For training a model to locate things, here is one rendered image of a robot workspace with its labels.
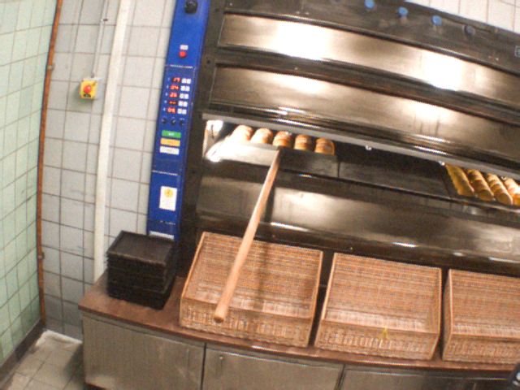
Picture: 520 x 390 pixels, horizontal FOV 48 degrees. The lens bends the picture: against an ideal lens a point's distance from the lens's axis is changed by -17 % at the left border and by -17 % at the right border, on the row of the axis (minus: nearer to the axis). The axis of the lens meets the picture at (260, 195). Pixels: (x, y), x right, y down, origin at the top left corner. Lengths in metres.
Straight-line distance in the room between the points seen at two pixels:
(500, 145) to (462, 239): 0.52
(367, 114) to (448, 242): 0.74
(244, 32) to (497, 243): 1.60
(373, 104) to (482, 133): 0.57
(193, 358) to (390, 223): 1.10
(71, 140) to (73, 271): 0.72
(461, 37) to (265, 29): 0.94
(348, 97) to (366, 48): 0.25
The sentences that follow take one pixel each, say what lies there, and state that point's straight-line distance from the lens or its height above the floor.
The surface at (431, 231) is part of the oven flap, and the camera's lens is 3.19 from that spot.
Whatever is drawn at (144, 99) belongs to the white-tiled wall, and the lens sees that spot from 3.16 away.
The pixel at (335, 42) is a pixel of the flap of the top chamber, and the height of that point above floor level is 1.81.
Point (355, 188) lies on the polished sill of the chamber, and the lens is 3.10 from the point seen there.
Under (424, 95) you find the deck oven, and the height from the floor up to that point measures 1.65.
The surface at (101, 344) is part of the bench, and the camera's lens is 3.05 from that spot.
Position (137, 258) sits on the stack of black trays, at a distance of 2.93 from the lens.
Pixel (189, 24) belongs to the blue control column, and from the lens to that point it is 3.03.
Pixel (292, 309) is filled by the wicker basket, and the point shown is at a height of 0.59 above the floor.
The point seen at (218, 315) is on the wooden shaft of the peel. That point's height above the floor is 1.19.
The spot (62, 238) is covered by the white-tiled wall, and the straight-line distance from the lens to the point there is 3.52.
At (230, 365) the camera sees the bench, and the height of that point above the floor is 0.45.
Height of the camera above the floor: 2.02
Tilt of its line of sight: 18 degrees down
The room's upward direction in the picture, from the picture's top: 8 degrees clockwise
